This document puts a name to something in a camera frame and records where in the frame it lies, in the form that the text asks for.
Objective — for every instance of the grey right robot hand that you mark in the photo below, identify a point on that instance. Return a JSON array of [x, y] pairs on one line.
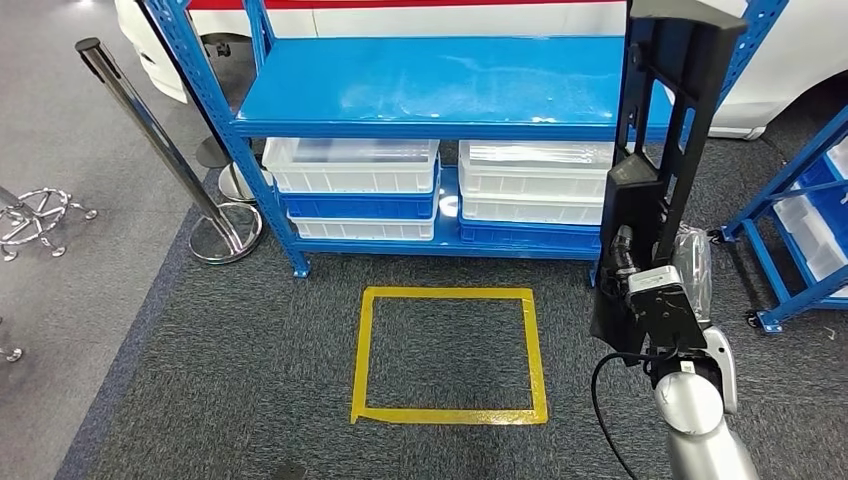
[[696, 272]]

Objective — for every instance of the black plastic panel part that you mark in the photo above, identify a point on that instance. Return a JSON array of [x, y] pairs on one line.
[[696, 66]]

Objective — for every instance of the chrome stanchion post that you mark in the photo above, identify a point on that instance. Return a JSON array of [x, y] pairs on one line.
[[225, 235], [235, 189]]

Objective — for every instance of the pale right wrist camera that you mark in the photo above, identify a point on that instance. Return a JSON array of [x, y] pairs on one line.
[[652, 279]]

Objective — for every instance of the blue metal shelf rack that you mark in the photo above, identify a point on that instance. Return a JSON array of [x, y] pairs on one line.
[[430, 86]]

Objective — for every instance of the white car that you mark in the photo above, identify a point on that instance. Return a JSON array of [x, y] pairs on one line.
[[464, 23]]

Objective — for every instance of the black robot foot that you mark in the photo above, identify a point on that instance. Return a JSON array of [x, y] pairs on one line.
[[291, 472]]

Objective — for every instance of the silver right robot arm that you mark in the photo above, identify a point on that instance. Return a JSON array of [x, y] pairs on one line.
[[696, 417]]

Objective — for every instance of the blue wheeled rack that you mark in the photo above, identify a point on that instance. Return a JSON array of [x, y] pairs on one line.
[[768, 265]]

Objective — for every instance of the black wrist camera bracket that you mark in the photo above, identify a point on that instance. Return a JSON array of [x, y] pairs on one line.
[[662, 321]]

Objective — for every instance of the chrome chair base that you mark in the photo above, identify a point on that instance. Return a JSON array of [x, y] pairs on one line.
[[18, 215], [12, 354]]

